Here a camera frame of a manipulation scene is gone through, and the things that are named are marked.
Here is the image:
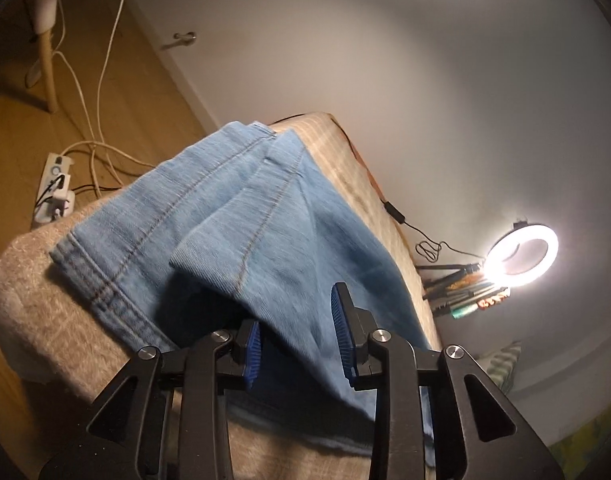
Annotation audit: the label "beige checked blanket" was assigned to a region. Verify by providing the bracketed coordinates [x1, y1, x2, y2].
[0, 111, 443, 480]

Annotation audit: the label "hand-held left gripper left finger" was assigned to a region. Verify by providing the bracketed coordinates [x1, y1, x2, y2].
[86, 319, 262, 480]

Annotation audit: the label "ring light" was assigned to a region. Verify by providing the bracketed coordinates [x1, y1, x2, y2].
[484, 223, 559, 289]

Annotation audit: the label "white cable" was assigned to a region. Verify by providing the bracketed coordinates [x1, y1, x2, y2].
[56, 0, 131, 191]
[88, 0, 156, 191]

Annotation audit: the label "white plug adapter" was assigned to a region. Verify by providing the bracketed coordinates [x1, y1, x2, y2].
[50, 187, 76, 218]

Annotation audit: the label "white power strip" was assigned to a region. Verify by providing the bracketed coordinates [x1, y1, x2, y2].
[32, 152, 76, 231]

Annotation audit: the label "blue denim pants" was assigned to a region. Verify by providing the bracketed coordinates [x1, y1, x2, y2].
[50, 121, 436, 466]

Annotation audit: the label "black cable with inline switch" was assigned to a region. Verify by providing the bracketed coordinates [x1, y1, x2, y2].
[270, 112, 487, 264]

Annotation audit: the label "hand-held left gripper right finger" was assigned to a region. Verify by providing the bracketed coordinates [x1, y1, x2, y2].
[331, 282, 531, 480]

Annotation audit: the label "black tripod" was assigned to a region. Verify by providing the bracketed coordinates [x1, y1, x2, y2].
[418, 256, 491, 302]

